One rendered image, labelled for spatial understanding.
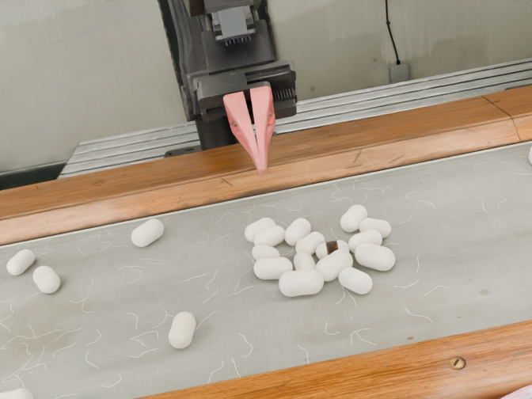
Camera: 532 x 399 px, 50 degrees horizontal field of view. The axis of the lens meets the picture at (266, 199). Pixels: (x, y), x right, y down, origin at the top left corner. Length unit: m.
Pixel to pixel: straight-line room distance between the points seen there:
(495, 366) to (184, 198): 0.41
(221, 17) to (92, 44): 2.11
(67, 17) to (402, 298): 2.28
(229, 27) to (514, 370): 0.35
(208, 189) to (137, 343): 0.24
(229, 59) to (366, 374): 0.33
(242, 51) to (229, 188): 0.17
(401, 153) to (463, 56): 2.09
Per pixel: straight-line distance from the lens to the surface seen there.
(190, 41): 0.89
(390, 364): 0.39
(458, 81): 1.17
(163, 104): 2.63
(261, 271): 0.51
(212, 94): 0.55
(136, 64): 2.60
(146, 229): 0.61
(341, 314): 0.47
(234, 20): 0.52
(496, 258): 0.53
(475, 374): 0.39
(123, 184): 0.72
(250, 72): 0.57
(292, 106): 0.60
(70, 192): 0.74
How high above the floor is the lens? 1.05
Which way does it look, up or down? 28 degrees down
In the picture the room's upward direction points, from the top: 11 degrees counter-clockwise
